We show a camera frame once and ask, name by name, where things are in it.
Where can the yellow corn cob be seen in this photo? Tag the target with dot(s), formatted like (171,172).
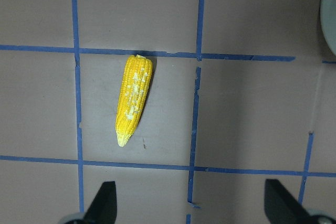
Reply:
(133,93)

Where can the white cooking pot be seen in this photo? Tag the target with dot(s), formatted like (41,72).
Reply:
(327,20)

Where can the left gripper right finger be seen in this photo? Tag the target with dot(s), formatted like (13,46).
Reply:
(281,207)

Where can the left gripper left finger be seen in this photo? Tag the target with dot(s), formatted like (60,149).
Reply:
(103,208)

